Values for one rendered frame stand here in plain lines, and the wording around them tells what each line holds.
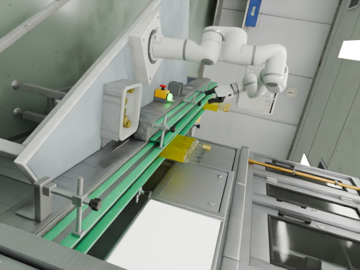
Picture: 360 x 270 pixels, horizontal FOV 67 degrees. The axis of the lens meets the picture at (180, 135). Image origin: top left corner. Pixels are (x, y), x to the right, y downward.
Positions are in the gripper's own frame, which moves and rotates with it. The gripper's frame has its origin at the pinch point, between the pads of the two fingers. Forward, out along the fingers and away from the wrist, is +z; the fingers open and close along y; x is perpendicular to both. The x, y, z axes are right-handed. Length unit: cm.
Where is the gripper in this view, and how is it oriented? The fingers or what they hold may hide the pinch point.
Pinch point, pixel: (208, 97)
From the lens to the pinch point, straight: 168.5
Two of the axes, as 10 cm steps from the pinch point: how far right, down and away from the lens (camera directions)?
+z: -9.5, 2.9, 0.9
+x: -2.7, -7.0, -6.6
